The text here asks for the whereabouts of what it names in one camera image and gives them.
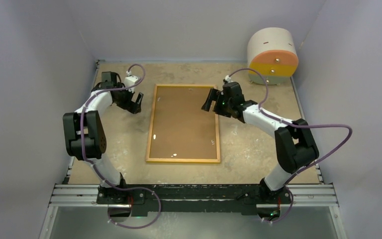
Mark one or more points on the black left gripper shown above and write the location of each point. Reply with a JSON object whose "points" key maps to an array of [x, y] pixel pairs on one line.
{"points": [[130, 106]]}

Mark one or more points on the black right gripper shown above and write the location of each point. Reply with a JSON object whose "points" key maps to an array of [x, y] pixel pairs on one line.
{"points": [[213, 95]]}

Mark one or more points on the brown cardboard backing board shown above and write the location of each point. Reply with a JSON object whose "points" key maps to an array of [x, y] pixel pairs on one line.
{"points": [[184, 125]]}

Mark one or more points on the yellow wooden picture frame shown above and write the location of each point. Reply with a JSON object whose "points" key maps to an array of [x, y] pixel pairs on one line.
{"points": [[149, 132]]}

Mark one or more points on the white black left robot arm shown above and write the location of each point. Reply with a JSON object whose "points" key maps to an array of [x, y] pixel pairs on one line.
{"points": [[85, 138]]}

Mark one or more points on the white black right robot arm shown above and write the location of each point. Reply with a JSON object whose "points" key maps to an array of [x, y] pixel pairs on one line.
{"points": [[295, 144]]}

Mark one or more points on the round three-drawer cabinet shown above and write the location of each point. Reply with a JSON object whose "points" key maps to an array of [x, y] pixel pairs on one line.
{"points": [[272, 53]]}

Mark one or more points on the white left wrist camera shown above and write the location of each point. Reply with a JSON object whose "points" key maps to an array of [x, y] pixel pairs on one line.
{"points": [[130, 81]]}

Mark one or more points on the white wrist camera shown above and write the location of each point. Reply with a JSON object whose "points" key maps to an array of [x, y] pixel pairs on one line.
{"points": [[227, 79], [130, 81]]}

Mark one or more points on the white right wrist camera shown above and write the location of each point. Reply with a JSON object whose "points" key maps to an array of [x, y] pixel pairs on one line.
{"points": [[227, 79]]}

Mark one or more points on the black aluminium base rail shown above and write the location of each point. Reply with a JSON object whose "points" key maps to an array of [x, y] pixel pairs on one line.
{"points": [[245, 199]]}

